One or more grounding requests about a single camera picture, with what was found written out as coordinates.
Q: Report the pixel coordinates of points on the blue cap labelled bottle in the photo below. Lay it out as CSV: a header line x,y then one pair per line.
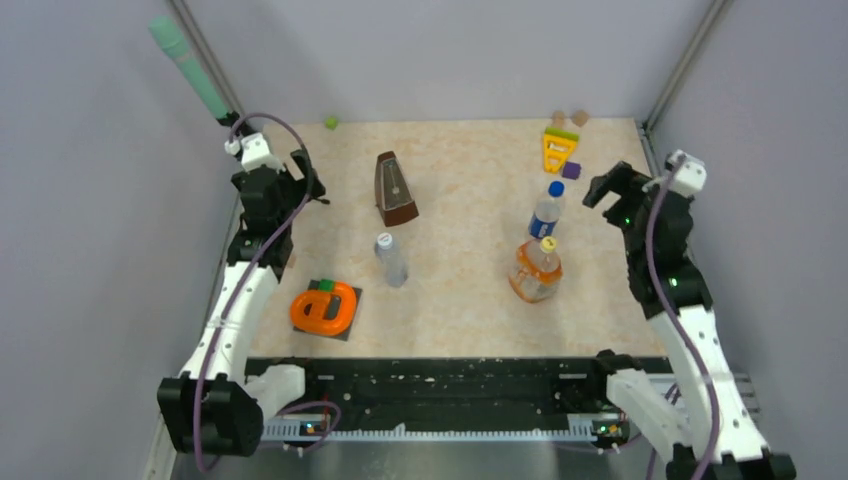
x,y
547,211

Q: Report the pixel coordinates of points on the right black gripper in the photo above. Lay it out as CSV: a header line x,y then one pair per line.
x,y
622,180

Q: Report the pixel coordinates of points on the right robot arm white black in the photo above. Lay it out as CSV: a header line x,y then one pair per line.
x,y
715,437

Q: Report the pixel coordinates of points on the purple cube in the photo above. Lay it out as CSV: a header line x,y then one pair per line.
x,y
571,170

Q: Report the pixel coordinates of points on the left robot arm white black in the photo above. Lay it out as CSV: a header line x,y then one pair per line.
x,y
211,408

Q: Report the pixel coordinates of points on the mint green microphone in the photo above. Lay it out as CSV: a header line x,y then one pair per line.
x,y
170,39

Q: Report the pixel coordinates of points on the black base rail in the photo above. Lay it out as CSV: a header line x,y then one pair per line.
x,y
451,395

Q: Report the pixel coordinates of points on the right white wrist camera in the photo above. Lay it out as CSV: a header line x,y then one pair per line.
x,y
688,174

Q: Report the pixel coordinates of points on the tan wooden block left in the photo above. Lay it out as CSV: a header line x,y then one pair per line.
x,y
558,119

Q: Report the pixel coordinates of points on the black tripod microphone stand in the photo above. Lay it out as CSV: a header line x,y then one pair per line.
x,y
237,127

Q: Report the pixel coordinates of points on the grey toothed cable tray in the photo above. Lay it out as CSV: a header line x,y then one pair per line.
x,y
580,428

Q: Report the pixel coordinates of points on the brown wooden metronome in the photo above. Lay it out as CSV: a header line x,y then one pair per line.
x,y
393,197

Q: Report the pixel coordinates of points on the yellow triangular toy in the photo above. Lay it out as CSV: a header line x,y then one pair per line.
x,y
558,145

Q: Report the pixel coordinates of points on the tan wooden block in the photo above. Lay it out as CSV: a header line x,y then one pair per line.
x,y
580,118
558,119

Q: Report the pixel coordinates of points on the small green block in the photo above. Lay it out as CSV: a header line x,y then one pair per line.
x,y
326,285

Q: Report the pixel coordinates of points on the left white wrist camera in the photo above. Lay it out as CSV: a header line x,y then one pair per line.
x,y
254,151

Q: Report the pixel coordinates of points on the orange tape dispenser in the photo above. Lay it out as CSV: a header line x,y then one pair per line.
x,y
322,308

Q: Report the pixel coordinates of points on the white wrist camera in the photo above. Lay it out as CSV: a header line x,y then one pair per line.
x,y
254,151
688,174

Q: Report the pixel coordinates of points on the tan wooden block right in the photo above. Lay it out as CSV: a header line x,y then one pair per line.
x,y
580,118

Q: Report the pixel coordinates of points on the clear small water bottle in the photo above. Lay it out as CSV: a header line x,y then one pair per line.
x,y
391,258

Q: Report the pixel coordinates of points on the orange juice bottle yellow cap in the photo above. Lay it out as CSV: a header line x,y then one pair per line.
x,y
537,271

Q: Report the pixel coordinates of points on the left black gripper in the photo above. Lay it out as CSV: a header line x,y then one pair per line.
x,y
309,184

